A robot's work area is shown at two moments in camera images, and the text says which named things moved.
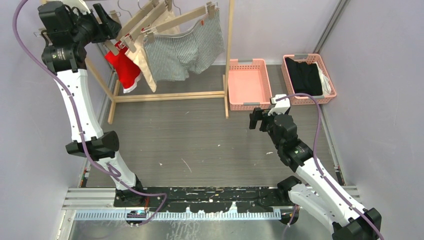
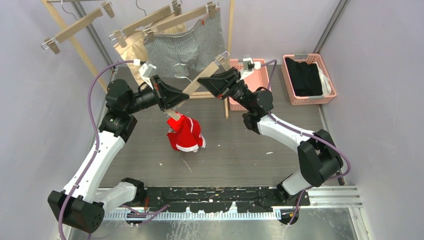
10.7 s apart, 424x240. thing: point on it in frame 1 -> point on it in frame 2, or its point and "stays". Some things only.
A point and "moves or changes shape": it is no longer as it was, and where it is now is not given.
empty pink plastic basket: [249, 86] stays
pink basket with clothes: [306, 73] stays
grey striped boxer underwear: [175, 57] stays
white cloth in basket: [325, 85] stays
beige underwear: [164, 23] moves or changes shape
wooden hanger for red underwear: [114, 46] -> [221, 62]
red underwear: [126, 71] -> [184, 134]
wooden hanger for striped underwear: [211, 6] stays
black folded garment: [305, 77] stays
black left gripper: [108, 29] -> [170, 97]
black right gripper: [260, 114] -> [222, 85]
